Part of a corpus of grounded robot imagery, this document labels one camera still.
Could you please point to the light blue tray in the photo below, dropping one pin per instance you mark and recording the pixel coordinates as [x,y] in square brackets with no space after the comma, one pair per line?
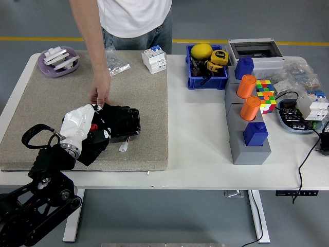
[285,126]

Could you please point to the person's right hand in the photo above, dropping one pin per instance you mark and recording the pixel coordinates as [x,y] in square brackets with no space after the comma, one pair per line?
[100,87]

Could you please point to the purple plastic dish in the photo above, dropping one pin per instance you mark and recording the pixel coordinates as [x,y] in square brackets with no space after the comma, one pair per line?
[46,70]

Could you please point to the small yellow black tape measure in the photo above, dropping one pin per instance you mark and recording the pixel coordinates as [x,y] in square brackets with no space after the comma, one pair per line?
[214,66]

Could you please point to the white table leg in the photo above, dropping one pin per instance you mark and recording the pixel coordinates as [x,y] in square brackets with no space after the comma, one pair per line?
[257,218]
[70,231]

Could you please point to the black table control panel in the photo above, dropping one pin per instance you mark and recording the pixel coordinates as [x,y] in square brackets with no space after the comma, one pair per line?
[295,193]

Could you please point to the black rag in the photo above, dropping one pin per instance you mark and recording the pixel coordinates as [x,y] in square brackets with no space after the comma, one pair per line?
[92,154]

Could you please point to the grey distribution box clear lid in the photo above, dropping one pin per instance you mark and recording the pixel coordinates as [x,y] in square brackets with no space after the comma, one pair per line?
[267,64]

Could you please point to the orange cylinder peg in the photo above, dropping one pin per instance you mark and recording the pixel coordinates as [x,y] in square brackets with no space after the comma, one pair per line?
[249,108]
[245,86]

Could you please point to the blue square peg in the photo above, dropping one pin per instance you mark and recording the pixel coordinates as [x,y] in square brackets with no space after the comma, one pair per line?
[244,68]
[255,135]

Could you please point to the black power adapter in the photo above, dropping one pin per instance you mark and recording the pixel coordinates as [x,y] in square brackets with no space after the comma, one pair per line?
[324,144]

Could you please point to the black electronic modules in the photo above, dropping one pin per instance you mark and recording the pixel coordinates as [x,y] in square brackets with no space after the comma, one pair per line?
[290,113]

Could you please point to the clear bag of small parts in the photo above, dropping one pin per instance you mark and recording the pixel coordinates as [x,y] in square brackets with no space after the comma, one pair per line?
[300,73]

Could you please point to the yellow ball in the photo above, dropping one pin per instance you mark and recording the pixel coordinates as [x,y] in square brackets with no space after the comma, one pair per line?
[201,51]

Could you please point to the white plastic part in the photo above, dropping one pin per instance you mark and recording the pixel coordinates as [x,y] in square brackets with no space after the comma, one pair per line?
[65,63]
[55,55]

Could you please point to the person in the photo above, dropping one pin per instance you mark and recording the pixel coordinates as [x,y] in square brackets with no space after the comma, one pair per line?
[133,15]

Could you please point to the white component in clear bag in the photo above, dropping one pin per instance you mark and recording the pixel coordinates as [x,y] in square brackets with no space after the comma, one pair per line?
[282,87]

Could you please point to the metal bracket under table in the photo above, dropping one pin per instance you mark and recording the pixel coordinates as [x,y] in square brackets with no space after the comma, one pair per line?
[234,193]

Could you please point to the grey peg block base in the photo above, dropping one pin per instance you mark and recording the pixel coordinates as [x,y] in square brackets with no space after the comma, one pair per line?
[246,154]

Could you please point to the clear bag of metal nuts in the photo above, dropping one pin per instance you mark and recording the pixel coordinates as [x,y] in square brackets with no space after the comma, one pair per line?
[115,64]

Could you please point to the blue plastic bin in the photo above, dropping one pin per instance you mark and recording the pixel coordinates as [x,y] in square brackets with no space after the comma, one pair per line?
[205,83]

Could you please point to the grey-brown mat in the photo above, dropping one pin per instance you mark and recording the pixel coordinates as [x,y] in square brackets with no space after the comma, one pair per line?
[141,103]

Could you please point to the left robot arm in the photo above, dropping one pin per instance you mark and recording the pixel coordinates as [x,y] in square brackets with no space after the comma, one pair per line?
[51,159]

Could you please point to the small black tool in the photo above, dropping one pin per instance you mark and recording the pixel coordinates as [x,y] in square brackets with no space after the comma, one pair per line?
[207,77]

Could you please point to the colourful puzzle cube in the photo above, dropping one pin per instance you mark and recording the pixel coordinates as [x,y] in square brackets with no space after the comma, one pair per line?
[264,86]
[268,103]

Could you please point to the white circuit breaker blue switch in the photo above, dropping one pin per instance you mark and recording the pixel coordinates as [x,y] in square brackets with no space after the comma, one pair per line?
[154,60]

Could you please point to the large white circuit breaker block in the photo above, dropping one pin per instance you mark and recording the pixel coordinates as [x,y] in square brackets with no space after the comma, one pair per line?
[312,106]

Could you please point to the person's right forearm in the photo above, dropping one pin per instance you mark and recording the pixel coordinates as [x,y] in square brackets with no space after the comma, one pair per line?
[90,38]

